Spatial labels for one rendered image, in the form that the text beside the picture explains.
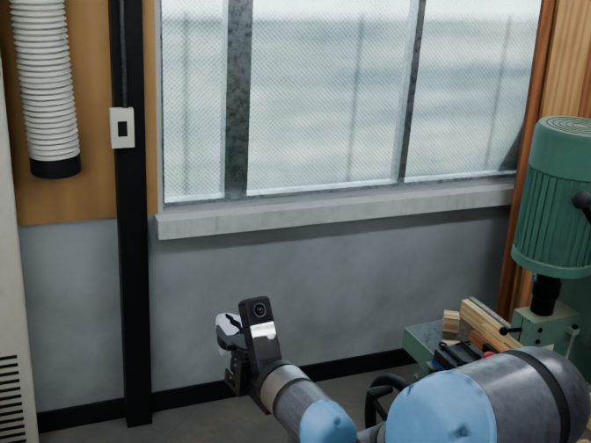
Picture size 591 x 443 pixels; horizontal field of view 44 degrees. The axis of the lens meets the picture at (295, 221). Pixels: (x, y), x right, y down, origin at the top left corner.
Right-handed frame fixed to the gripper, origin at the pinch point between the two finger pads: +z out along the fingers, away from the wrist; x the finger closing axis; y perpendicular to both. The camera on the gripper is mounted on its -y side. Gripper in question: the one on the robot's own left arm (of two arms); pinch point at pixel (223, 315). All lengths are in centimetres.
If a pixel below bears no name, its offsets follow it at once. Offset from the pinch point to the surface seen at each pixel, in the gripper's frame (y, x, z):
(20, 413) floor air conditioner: 89, -12, 114
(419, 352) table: 31, 66, 19
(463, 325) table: 27, 81, 21
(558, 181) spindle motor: -22, 68, -8
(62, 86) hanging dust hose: -17, 3, 119
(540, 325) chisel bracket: 12, 75, -7
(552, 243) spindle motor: -9, 70, -9
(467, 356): 19, 59, -2
